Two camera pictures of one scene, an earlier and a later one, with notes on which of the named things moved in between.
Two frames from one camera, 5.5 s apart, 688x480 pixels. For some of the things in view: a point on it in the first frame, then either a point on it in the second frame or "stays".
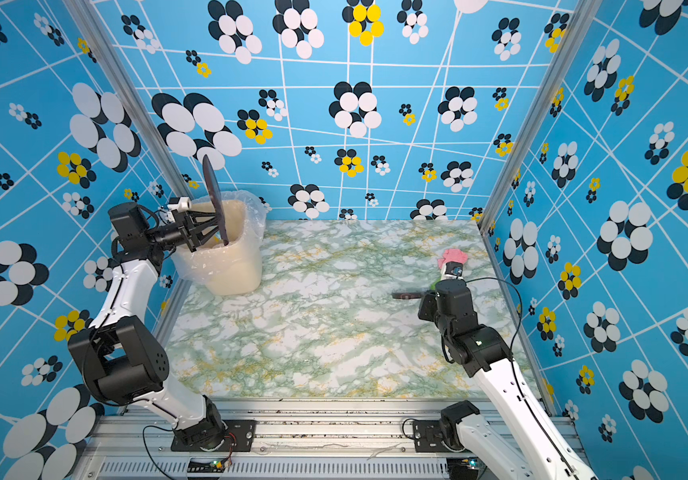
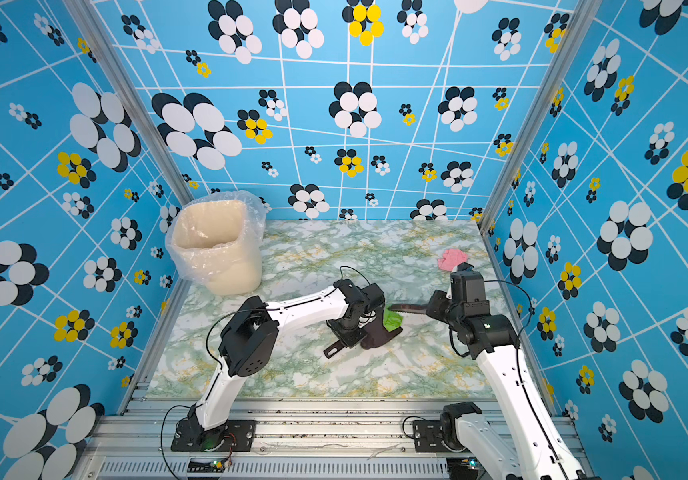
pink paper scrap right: (453, 255) stays
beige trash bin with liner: (235, 268) stays
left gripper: (183, 227) -> (351, 342)
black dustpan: (215, 196) -> (377, 335)
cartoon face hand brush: (406, 295) -> (413, 308)
